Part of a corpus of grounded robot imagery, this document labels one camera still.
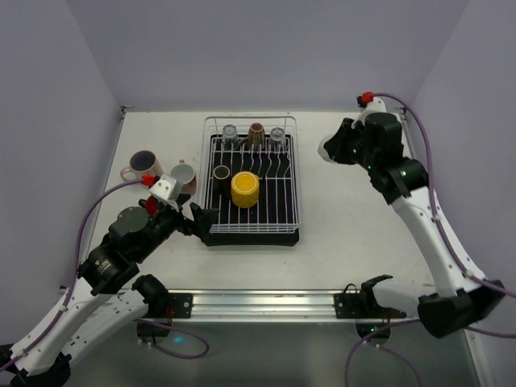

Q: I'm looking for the red mug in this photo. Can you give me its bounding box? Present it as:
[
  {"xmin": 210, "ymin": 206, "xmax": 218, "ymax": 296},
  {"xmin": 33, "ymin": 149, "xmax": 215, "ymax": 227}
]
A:
[{"xmin": 144, "ymin": 197, "xmax": 162, "ymax": 216}]

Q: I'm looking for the pink floral mug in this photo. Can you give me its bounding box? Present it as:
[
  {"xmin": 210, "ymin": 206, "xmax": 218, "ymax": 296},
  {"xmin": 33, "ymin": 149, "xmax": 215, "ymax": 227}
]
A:
[{"xmin": 170, "ymin": 160, "xmax": 197, "ymax": 195}]

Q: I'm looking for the white faceted mug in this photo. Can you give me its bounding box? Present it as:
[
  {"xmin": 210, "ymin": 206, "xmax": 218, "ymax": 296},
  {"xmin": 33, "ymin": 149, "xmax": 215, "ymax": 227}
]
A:
[{"xmin": 318, "ymin": 135, "xmax": 337, "ymax": 164}]

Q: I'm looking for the black tumbler cup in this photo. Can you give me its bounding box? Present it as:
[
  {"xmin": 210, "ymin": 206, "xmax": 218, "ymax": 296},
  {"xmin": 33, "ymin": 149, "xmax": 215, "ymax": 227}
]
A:
[{"xmin": 212, "ymin": 164, "xmax": 231, "ymax": 200}]

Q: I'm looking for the yellow mug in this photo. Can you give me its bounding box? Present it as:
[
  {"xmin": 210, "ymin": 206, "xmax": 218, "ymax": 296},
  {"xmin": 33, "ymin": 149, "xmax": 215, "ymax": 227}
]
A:
[{"xmin": 231, "ymin": 171, "xmax": 260, "ymax": 209}]

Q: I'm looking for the light pink mug dark interior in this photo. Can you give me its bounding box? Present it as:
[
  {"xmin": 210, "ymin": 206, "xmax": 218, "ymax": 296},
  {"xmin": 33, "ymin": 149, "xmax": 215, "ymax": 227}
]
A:
[{"xmin": 119, "ymin": 150, "xmax": 164, "ymax": 182}]

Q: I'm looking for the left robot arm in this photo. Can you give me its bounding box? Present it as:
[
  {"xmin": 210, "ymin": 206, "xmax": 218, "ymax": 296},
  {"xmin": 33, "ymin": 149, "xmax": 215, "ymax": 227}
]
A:
[{"xmin": 1, "ymin": 197, "xmax": 218, "ymax": 386}]

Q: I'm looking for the black drip tray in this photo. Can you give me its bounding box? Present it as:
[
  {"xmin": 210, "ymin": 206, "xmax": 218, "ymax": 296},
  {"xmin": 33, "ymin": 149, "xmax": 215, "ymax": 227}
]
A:
[{"xmin": 198, "ymin": 134, "xmax": 302, "ymax": 247}]

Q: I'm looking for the right clear drinking glass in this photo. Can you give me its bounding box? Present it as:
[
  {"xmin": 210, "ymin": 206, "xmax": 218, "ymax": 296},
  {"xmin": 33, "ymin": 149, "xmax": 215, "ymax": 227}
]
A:
[{"xmin": 269, "ymin": 127, "xmax": 286, "ymax": 153}]

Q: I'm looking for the clear drinking glass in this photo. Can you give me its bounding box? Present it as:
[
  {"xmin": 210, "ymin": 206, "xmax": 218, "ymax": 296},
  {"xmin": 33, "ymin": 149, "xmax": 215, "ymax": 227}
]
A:
[
  {"xmin": 269, "ymin": 127, "xmax": 286, "ymax": 153},
  {"xmin": 222, "ymin": 124, "xmax": 240, "ymax": 151}
]

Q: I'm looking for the left clear drinking glass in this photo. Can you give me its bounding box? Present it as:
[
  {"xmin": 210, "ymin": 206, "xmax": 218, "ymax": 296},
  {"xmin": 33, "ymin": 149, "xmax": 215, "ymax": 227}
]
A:
[{"xmin": 222, "ymin": 124, "xmax": 240, "ymax": 151}]

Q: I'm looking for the brown striped mug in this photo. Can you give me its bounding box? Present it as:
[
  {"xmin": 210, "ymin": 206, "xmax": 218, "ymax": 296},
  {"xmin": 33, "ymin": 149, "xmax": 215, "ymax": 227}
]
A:
[{"xmin": 239, "ymin": 123, "xmax": 266, "ymax": 151}]

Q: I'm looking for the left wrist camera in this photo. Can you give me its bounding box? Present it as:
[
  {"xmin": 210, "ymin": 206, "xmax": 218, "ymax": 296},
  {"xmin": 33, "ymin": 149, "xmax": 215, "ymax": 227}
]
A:
[{"xmin": 149, "ymin": 174, "xmax": 182, "ymax": 210}]

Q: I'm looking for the white wire dish rack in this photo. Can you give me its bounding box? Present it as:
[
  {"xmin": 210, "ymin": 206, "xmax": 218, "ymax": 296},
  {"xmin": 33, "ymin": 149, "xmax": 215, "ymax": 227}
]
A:
[{"xmin": 197, "ymin": 114, "xmax": 302, "ymax": 235}]

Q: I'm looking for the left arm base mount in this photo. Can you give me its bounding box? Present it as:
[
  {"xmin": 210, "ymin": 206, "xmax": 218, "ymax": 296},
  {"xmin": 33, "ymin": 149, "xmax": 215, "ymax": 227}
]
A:
[{"xmin": 136, "ymin": 293, "xmax": 194, "ymax": 344}]

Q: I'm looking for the aluminium mounting rail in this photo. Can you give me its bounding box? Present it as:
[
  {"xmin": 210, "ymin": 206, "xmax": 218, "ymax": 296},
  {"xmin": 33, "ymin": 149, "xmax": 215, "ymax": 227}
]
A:
[{"xmin": 60, "ymin": 288, "xmax": 424, "ymax": 323}]

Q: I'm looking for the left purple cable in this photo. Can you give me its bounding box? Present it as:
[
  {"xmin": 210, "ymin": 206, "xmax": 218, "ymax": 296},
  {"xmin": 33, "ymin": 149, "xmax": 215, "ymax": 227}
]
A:
[{"xmin": 0, "ymin": 175, "xmax": 156, "ymax": 374}]

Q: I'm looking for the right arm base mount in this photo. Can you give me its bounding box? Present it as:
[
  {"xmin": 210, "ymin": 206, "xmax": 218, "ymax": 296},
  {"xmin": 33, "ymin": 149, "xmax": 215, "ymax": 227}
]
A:
[{"xmin": 333, "ymin": 274, "xmax": 407, "ymax": 338}]

